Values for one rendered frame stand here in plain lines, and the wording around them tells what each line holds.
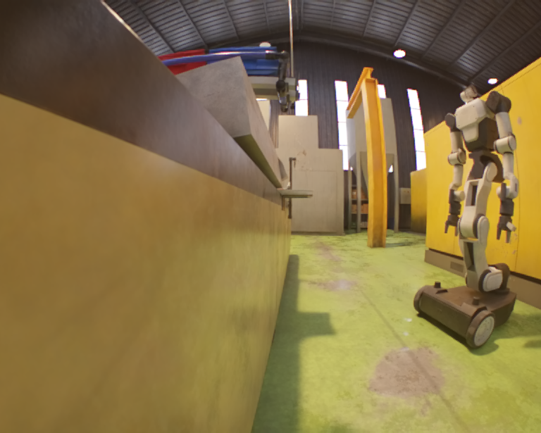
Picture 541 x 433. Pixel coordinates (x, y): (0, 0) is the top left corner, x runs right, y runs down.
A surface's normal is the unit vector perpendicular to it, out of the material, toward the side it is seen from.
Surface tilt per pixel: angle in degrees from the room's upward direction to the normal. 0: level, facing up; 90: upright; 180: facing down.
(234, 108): 90
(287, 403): 0
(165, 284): 90
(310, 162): 90
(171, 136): 90
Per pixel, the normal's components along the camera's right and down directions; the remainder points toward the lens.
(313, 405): 0.01, -1.00
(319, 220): -0.11, 0.01
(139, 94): 0.99, 0.02
